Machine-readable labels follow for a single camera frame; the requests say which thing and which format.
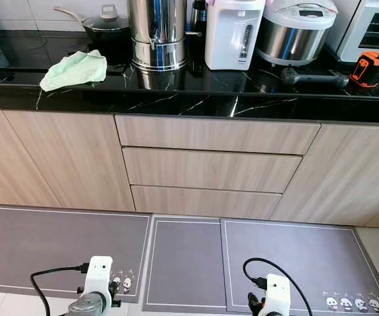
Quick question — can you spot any white toaster oven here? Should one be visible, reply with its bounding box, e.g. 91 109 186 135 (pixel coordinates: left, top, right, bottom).
337 0 379 65

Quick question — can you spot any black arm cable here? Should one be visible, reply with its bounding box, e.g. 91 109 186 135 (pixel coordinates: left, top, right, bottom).
243 257 315 316
30 263 90 316

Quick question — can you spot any grey panda floor mat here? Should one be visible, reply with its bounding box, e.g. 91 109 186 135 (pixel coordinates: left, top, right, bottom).
0 204 152 303
220 219 379 316

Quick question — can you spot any steel water urn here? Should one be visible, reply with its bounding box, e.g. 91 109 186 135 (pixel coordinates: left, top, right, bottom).
127 0 189 72

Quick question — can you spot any white electric thermo pot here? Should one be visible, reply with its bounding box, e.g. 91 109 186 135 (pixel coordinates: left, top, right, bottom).
204 0 266 71

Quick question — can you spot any plain grey floor mat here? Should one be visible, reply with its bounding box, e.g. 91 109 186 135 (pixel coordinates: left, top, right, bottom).
142 216 229 313

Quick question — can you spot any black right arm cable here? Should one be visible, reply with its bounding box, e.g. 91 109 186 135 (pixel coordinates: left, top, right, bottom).
243 257 315 316

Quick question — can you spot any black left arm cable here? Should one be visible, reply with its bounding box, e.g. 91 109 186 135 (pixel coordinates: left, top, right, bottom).
30 263 90 316

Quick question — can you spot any black handheld tool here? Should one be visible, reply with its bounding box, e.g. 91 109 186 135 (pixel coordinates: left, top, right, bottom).
280 67 350 88

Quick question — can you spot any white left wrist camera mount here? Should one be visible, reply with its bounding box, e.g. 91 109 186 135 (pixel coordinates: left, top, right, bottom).
84 256 113 297

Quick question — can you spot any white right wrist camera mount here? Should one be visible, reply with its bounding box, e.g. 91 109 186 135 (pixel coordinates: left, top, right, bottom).
263 274 291 316

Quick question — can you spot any silver rice cooker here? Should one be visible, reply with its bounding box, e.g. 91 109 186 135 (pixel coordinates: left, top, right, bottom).
255 0 339 66

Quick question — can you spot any wooden cabinet door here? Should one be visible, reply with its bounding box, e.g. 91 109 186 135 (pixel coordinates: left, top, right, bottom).
0 109 61 209
270 124 379 229
3 110 135 213

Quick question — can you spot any green cloth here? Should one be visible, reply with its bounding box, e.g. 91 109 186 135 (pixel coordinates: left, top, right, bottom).
39 50 108 92

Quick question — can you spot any orange black tool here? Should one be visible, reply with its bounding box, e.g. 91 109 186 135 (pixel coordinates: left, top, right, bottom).
349 51 379 89

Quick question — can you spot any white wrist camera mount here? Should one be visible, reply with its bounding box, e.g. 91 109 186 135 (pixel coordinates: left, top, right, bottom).
84 256 113 297
263 274 291 316

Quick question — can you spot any black flask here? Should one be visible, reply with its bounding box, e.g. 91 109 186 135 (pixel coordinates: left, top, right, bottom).
188 0 208 70

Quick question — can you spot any black pot with lid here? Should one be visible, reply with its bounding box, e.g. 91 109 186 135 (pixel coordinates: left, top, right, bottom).
53 5 132 65

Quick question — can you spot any wooden drawer front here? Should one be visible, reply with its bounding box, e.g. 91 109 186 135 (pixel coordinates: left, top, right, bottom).
131 185 283 221
115 115 322 155
122 147 303 194

